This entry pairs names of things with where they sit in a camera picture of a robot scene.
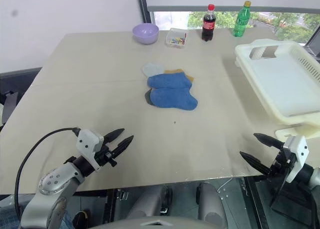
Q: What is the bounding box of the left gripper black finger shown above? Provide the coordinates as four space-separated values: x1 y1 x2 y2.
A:
103 128 126 145
109 135 135 160

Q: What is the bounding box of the dark gray cloth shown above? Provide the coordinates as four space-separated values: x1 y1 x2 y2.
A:
143 88 155 106

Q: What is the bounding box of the small clear tray with items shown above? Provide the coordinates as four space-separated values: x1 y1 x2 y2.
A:
164 27 189 50

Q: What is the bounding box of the pale grey-blue sock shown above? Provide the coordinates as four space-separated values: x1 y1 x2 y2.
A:
142 62 165 78

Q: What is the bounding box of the cola bottle with red cap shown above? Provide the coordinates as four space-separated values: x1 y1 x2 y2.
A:
201 3 217 43

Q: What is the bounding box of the dark window frame post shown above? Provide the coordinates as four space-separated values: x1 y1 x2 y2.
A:
135 0 156 31

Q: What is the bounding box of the grey roller window blind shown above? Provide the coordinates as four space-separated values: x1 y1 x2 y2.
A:
144 0 320 14

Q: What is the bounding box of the black object by window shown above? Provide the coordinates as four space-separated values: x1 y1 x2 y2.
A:
302 26 320 57

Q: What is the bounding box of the dark chair beside table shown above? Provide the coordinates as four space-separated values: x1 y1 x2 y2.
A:
0 67 43 126

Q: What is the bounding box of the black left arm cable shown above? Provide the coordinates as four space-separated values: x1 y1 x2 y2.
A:
14 127 81 216

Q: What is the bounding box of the black angular stand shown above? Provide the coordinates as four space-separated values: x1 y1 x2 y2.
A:
270 173 314 220

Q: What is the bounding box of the blue sock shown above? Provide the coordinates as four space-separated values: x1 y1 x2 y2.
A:
149 87 199 112
146 72 193 90

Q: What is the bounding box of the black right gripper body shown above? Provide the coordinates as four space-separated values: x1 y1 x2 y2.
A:
268 147 293 177

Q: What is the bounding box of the white flat plastic base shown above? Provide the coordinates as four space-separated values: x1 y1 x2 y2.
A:
274 125 320 141

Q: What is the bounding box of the grey rounded robot leg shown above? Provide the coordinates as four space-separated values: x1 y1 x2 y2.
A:
196 181 229 229
126 184 174 221

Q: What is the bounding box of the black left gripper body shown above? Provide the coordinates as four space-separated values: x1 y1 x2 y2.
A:
94 144 118 168

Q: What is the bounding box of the mustard yellow sock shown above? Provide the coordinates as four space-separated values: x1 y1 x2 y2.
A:
163 68 195 84

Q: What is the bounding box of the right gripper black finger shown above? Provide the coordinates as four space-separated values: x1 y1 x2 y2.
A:
239 150 273 176
253 132 285 151

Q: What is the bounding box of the purple plastic bowl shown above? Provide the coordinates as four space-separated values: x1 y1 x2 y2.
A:
131 23 160 45

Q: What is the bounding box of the white plastic basket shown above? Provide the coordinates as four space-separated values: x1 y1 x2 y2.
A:
234 38 320 128

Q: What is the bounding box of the green plastic soda bottle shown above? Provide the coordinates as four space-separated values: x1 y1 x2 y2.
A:
232 0 252 38

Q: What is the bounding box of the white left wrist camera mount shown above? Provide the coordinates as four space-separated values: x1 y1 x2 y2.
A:
75 129 105 170

